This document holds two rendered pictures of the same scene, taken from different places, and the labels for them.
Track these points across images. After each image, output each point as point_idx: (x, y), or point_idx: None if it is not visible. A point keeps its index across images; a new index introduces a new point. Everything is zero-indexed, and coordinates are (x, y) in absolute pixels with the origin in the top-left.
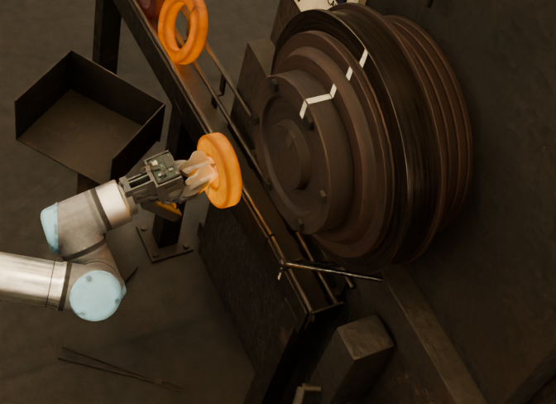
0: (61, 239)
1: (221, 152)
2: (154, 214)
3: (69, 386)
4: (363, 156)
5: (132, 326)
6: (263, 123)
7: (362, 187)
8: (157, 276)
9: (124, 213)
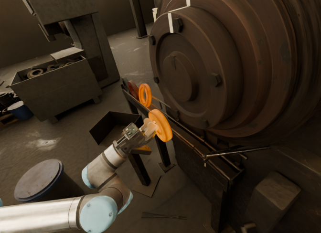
0: (91, 181)
1: (155, 114)
2: None
3: (147, 228)
4: (240, 15)
5: (164, 196)
6: (160, 78)
7: (252, 47)
8: (167, 176)
9: (118, 157)
